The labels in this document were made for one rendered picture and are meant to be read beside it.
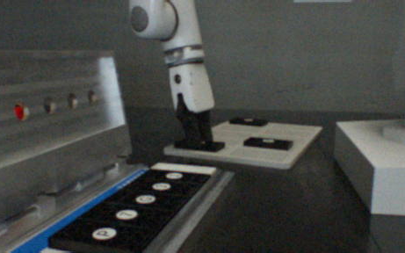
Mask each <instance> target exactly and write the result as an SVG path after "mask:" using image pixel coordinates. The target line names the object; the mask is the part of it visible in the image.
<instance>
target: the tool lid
mask: <svg viewBox="0 0 405 253"><path fill-rule="evenodd" d="M88 92H90V94H91V95H92V104H90V102H89V99H88ZM68 95H70V96H71V97H72V98H73V101H74V105H73V107H72V108H70V107H69V105H68ZM45 98H46V99H47V100H48V101H49V103H50V105H51V111H50V113H49V114H47V112H46V111H45V109H44V107H43V101H44V100H45ZM17 103H19V104H20V105H22V106H23V109H24V113H25V114H24V117H23V119H22V120H19V119H18V117H17V115H16V114H15V111H14V109H15V105H16V104H17ZM132 153H133V150H132V146H131V142H130V138H129V130H128V126H127V116H126V112H125V108H124V104H123V97H122V93H121V88H120V81H119V75H118V67H117V62H116V60H115V55H114V51H10V50H0V235H3V234H4V233H6V231H7V225H6V221H5V219H8V218H9V217H11V216H12V215H14V214H15V213H19V212H20V211H22V210H25V209H26V208H27V207H29V206H32V205H35V204H36V203H38V195H37V194H38V193H39V192H43V191H44V190H45V192H58V191H60V190H63V189H65V188H66V187H68V186H71V185H73V184H77V186H78V188H77V190H74V191H75V192H79V191H80V190H82V189H83V188H85V187H87V186H89V185H90V184H93V183H95V182H96V181H98V180H99V179H101V178H102V177H103V176H104V172H103V171H102V169H103V168H104V167H106V166H107V165H111V164H112V163H114V162H117V161H118V159H117V155H118V156H121V155H130V154H132Z"/></svg>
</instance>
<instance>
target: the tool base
mask: <svg viewBox="0 0 405 253"><path fill-rule="evenodd" d="M117 159H118V161H117V162H114V163H112V164H111V165H107V166H106V168H104V169H102V171H103V172H104V176H103V177H102V178H101V179H99V180H98V181H96V182H95V183H93V184H90V185H89V186H87V187H85V188H83V189H82V190H80V191H79V192H75V191H74V190H77V188H78V186H77V184H73V185H71V186H69V187H68V188H67V189H65V190H62V191H61V192H57V193H56V194H55V195H53V196H47V195H39V196H38V203H36V204H35V205H32V206H29V207H27V208H26V209H25V210H24V211H23V212H21V213H18V214H16V215H15V216H12V217H11V218H9V219H7V220H6V225H7V231H6V233H4V234H3V235H0V253H7V252H9V251H10V250H11V249H14V248H15V247H17V246H18V245H19V244H20V243H23V242H24V241H27V239H29V238H31V237H33V236H34V235H36V234H38V233H39V232H41V231H42V230H43V229H45V228H47V227H49V226H51V224H53V223H55V222H56V221H57V220H60V219H61V218H62V217H64V216H65V215H67V214H69V213H71V212H73V211H75V209H77V208H78V207H80V206H82V205H83V204H85V203H86V202H88V201H90V200H91V199H93V198H95V197H96V196H98V194H100V193H102V192H104V191H105V190H108V189H109V188H110V187H112V186H114V185H115V184H117V183H118V182H119V181H122V180H123V179H124V178H125V177H128V176H130V175H132V174H133V173H134V172H136V171H137V170H139V169H146V170H148V168H147V167H148V166H143V164H137V165H127V161H129V160H130V156H127V157H125V158H117ZM234 188H235V172H224V175H222V176H221V178H220V179H219V180H218V181H217V183H216V184H214V185H213V188H211V190H210V191H209V192H208V193H207V195H206V196H205V197H204V198H203V199H202V200H201V201H200V202H199V204H198V205H197V206H196V207H195V208H194V210H192V213H190V214H189V216H188V217H187V218H186V219H185V220H184V222H182V225H181V226H179V227H178V229H177V230H176V231H175V233H174V234H173V235H172V236H171V238H169V240H168V241H167V242H166V243H165V244H164V245H163V247H162V248H161V249H160V250H159V251H158V252H157V253H191V252H192V249H193V248H194V246H195V244H197V242H198V240H199V238H201V236H202V235H203V234H204V232H205V230H206V229H207V226H209V224H210V223H211V221H212V220H213V217H214V216H215V215H216V214H217V212H218V211H219V210H220V209H221V207H222V205H223V203H224V202H225V200H227V197H228V196H229V194H230V192H231V191H233V190H234Z"/></svg>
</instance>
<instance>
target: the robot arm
mask: <svg viewBox="0 0 405 253"><path fill-rule="evenodd" d="M129 17H130V22H131V28H132V29H133V31H134V34H136V35H137V37H140V38H141V39H144V40H160V42H161V43H162V47H163V48H162V51H163V59H164V60H165V65H170V66H169V70H170V85H171V96H172V99H173V103H174V106H175V111H176V112H175V117H177V119H179V120H180V123H181V124H182V128H183V129H184V134H185V138H186V141H187V145H188V148H197V147H200V146H202V142H201V140H207V141H213V132H212V128H211V117H210V114H211V108H213V94H212V91H211V85H210V83H209V80H208V77H207V72H206V69H205V67H204V61H202V60H200V59H203V58H204V57H205V56H204V48H203V45H202V40H201V33H200V29H199V23H198V15H197V12H196V8H195V4H194V0H129ZM189 117H191V119H190V118H189ZM196 118H197V119H196ZM197 120H198V123H199V125H197ZM382 135H383V136H384V137H385V138H387V139H389V140H390V141H393V142H398V143H400V144H403V145H405V119H404V120H396V121H393V122H390V123H387V124H385V125H384V126H383V127H382Z"/></svg>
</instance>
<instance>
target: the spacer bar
mask: <svg viewBox="0 0 405 253"><path fill-rule="evenodd" d="M151 169H162V170H176V171H184V172H199V173H207V174H211V176H212V175H213V174H214V172H216V169H214V168H207V167H198V166H191V165H175V164H167V163H158V164H157V165H155V166H153V167H152V168H151Z"/></svg>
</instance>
